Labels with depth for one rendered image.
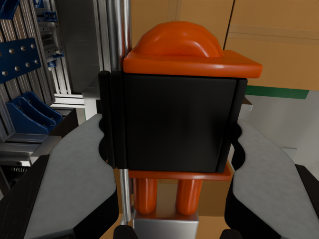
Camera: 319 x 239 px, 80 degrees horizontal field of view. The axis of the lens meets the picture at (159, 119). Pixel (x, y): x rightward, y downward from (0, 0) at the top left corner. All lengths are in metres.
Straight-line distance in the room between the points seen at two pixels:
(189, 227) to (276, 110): 1.56
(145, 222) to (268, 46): 0.81
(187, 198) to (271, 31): 0.78
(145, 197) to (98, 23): 1.05
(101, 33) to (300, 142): 1.72
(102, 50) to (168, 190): 1.04
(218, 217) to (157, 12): 0.67
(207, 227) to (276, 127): 1.41
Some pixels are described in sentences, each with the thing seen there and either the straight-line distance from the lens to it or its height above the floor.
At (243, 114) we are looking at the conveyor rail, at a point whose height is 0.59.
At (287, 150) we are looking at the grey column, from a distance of 1.97.
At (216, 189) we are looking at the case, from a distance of 0.51.
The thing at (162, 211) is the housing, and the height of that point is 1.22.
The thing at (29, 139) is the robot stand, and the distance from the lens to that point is 0.60.
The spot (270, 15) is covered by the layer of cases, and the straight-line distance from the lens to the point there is 0.88.
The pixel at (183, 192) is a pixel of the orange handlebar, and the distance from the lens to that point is 0.18.
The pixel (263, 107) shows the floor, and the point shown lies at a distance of 1.66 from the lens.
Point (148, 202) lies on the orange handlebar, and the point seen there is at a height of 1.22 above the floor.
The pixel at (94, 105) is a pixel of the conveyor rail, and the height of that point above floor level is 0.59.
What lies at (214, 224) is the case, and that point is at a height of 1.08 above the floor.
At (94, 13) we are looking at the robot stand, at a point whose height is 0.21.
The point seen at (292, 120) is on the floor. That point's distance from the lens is 1.83.
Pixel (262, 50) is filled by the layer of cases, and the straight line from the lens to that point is 0.89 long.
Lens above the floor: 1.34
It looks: 62 degrees down
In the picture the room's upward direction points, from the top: 178 degrees counter-clockwise
